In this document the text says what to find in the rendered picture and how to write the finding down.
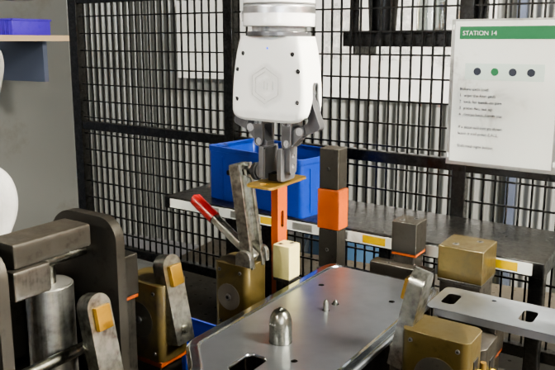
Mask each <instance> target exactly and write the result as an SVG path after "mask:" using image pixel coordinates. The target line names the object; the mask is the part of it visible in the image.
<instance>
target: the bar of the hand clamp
mask: <svg viewBox="0 0 555 370"><path fill-rule="evenodd" d="M226 173H227V175H228V176H230V183H231V189H232V196H233V202H234V208H235V219H236V225H237V232H238V238H239V244H240V251H241V250H245V251H249V252H250V253H251V254H252V257H253V267H252V268H251V270H254V269H255V264H254V252H253V248H254V249H255V250H256V251H257V252H258V253H259V256H258V258H257V259H256V260H257V261H261V265H264V264H265V259H264V252H263V241H262V235H261V228H260V222H259V210H258V203H257V197H256V191H255V188H251V187H247V183H251V182H254V180H259V179H261V178H260V177H259V162H255V163H252V162H246V161H244V162H238V163H236V164H230V165H229V169H228V170H227V171H226Z"/></svg>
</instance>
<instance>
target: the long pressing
mask: <svg viewBox="0 0 555 370"><path fill-rule="evenodd" d="M404 281H405V280H404V279H400V278H396V277H389V276H385V275H381V274H377V273H370V272H366V271H362V270H358V269H354V268H346V267H344V266H341V265H338V264H336V263H330V264H326V265H324V266H322V267H320V268H318V269H316V270H315V271H313V272H312V273H309V274H307V275H306V276H305V277H302V278H300V279H299V280H297V281H295V282H293V283H292V284H290V285H288V286H286V287H284V288H283V289H281V290H279V291H277V292H275V293H273V294H272V295H271V296H268V297H266V298H264V299H263V300H262V301H259V302H257V303H256V304H254V305H252V306H251V307H249V308H247V309H245V310H243V311H241V312H240V313H238V314H236V315H234V316H232V317H230V318H229V319H228V320H225V321H223V322H222V323H220V324H218V325H216V326H215V327H213V328H211V329H209V330H208V331H206V332H204V333H202V334H200V335H198V336H197V337H195V338H194V339H192V340H191V341H190V342H189V343H188V344H187V347H186V358H187V370H230V368H232V367H233V366H235V365H236V364H237V363H239V362H240V361H242V360H243V359H245V358H247V357H256V358H260V359H262V360H264V361H265V362H264V363H263V364H261V365H260V366H258V367H257V368H255V369H254V370H362V369H363V368H364V367H365V366H366V365H367V364H368V363H370V362H371V361H372V360H373V359H374V358H375V357H376V356H377V355H378V354H379V353H380V352H381V351H382V350H383V349H384V348H386V347H387V346H388V345H389V344H390V342H391V341H392V340H393V336H394V334H395V330H396V324H397V321H398V317H399V314H400V311H401V305H402V302H403V299H401V292H402V288H403V285H404ZM320 284H322V285H324V286H319V285H320ZM325 299H326V300H328V302H329V311H328V312H324V311H323V304H324V300H325ZM334 300H336V301H338V305H337V306H333V305H332V304H333V301H334ZM389 301H394V302H393V303H390V302H389ZM280 306H281V307H282V308H285V309H287V310H288V311H289V313H290V315H291V318H292V343H291V344H289V345H287V346H275V345H272V344H270V343H269V319H270V315H271V314H272V312H273V310H274V309H276V308H278V307H280ZM292 360H296V361H297V362H296V363H293V362H291V361H292Z"/></svg>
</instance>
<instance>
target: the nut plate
mask: <svg viewBox="0 0 555 370"><path fill-rule="evenodd" d="M304 179H306V176H304V175H298V174H295V177H294V178H292V179H289V180H287V181H285V182H279V181H278V180H277V171H273V172H271V173H268V178H266V179H259V180H257V181H254V182H251V183H247V187H251V188H257V189H263V190H268V191H272V190H276V189H279V188H281V187H285V186H287V185H290V184H293V183H297V182H299V181H301V180H304Z"/></svg>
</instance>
